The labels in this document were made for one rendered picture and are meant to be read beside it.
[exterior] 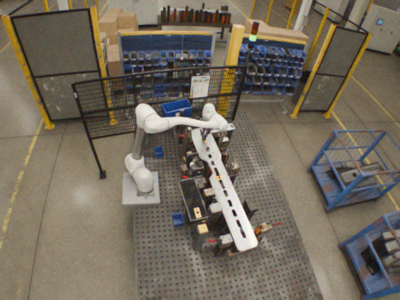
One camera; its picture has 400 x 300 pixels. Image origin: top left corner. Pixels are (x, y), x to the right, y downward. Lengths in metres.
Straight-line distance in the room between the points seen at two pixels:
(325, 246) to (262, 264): 1.45
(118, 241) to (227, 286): 1.46
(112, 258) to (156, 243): 0.91
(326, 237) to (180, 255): 2.17
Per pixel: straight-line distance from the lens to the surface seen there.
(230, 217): 1.98
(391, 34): 13.43
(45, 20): 3.51
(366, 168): 4.04
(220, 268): 2.14
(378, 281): 3.66
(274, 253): 2.32
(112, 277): 2.88
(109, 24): 5.73
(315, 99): 4.96
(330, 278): 3.40
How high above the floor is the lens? 2.75
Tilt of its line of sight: 48 degrees down
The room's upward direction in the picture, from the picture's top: 9 degrees clockwise
